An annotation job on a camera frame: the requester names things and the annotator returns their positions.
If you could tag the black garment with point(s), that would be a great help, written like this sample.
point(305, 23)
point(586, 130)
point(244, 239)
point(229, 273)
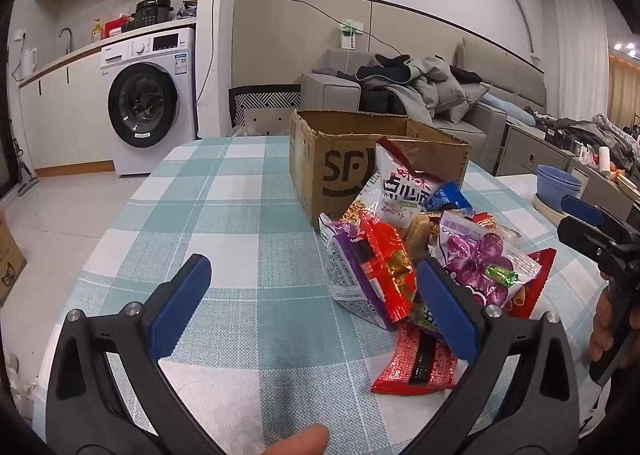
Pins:
point(382, 67)

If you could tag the person's left hand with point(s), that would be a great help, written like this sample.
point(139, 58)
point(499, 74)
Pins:
point(300, 442)

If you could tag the person's right hand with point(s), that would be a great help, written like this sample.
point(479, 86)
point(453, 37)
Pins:
point(600, 330)

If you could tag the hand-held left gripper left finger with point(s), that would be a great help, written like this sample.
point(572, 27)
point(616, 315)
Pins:
point(180, 305)

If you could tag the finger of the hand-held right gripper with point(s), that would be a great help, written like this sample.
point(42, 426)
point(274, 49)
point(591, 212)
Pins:
point(580, 205)
point(585, 235)

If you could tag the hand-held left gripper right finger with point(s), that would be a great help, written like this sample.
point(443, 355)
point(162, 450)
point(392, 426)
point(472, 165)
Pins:
point(450, 310)

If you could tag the kitchen faucet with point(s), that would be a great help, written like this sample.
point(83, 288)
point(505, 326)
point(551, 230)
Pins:
point(67, 37)

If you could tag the grey sofa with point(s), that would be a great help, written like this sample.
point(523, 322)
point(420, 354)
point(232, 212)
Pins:
point(325, 90)

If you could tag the red snack packet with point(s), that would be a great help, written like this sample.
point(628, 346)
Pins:
point(387, 265)
point(405, 365)
point(537, 280)

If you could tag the white washing machine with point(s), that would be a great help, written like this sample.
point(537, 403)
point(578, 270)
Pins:
point(150, 105)

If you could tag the grey jacket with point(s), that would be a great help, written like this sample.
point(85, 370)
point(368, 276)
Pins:
point(430, 80)

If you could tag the tan biscuit packet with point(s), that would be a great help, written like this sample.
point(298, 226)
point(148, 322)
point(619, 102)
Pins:
point(419, 232)

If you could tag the clear packet of purple balls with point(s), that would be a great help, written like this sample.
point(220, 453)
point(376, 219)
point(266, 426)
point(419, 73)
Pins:
point(480, 245)

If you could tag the black pressure cooker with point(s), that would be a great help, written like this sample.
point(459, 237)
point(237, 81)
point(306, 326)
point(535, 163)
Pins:
point(152, 12)

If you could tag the patterned black white panel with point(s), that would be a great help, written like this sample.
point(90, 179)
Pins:
point(260, 95)

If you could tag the cardboard box on floor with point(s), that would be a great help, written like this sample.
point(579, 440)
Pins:
point(10, 260)

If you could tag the brown cardboard box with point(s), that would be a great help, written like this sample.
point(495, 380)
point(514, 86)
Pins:
point(345, 170)

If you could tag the blue pillow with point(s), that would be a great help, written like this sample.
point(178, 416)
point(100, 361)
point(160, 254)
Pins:
point(507, 110)

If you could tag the white kettle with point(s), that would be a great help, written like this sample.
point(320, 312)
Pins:
point(29, 62)

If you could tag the white cup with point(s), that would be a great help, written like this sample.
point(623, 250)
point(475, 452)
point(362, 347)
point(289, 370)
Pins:
point(605, 160)

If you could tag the yellow bottle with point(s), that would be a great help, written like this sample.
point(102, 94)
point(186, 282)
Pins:
point(96, 32)

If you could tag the red box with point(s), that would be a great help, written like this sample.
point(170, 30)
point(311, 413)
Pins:
point(117, 26)

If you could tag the white curtain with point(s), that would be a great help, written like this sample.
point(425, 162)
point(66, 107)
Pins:
point(575, 50)

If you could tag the grey side cabinet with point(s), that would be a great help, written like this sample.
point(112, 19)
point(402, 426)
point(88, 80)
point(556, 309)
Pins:
point(530, 150)

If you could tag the wall outlet with green plug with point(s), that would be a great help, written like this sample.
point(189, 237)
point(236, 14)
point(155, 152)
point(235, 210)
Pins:
point(350, 32)

